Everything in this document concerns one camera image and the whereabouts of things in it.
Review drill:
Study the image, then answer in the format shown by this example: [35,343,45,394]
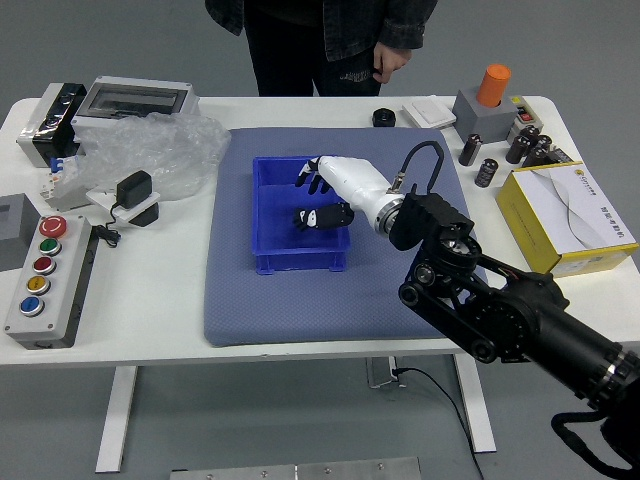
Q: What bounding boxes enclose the white circuit breaker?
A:
[38,154,94,214]

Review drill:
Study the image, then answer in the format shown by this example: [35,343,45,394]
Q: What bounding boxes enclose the blue-grey padded mat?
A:
[202,127,496,349]

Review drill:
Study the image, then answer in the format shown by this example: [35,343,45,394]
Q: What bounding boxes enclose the grey push button control box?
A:
[2,215,99,350]

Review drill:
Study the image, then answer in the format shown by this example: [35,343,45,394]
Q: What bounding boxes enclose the person's left hand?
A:
[372,42,412,85]

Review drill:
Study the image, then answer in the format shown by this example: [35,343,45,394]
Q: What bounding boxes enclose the black power cable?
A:
[392,367,486,480]

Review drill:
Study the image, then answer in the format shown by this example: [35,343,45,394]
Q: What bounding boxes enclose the white and black socket block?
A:
[85,185,161,229]

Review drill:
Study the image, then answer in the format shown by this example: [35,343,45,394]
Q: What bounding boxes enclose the orange cylinder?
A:
[475,63,512,107]

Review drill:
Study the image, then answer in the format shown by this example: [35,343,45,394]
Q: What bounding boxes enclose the clear plastic bag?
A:
[74,112,232,202]

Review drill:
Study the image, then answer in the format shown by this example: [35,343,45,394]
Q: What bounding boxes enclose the black and grey switch box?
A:
[15,82,89,169]

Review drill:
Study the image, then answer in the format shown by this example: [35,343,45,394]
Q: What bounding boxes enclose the person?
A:
[204,0,439,98]

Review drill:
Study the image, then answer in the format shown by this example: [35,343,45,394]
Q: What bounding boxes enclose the white table leg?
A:
[452,352,498,454]
[94,366,139,474]

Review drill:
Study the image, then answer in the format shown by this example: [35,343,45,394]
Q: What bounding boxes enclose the grey block holder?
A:
[453,87,519,144]

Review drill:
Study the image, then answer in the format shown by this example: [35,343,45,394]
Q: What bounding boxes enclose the grey distribution box clear cover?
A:
[72,75,201,124]

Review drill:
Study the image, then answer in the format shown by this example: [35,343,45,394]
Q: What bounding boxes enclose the grey under-table power box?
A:
[366,356,405,390]

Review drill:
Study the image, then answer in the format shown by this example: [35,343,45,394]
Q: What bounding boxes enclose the grey square box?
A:
[0,193,41,274]

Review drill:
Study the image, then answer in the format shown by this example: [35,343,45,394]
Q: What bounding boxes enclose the black power adapter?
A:
[115,170,154,209]

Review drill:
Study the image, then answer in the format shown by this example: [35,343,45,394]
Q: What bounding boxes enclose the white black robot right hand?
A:
[292,155,404,234]

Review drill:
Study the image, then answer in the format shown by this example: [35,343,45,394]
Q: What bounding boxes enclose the black adapter cord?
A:
[92,202,124,249]

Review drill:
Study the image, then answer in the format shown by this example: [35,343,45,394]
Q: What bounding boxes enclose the white wall switch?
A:
[402,97,457,129]

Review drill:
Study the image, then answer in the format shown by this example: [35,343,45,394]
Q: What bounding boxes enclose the white switch with red button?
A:
[507,95,544,141]

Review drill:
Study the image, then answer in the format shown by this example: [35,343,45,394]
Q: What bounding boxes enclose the blue plastic box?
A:
[251,154,352,276]

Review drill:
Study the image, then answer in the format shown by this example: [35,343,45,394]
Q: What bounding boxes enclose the yellow and white carton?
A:
[496,160,640,279]

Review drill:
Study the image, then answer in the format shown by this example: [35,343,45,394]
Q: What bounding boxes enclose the silver metal plate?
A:
[169,455,422,480]

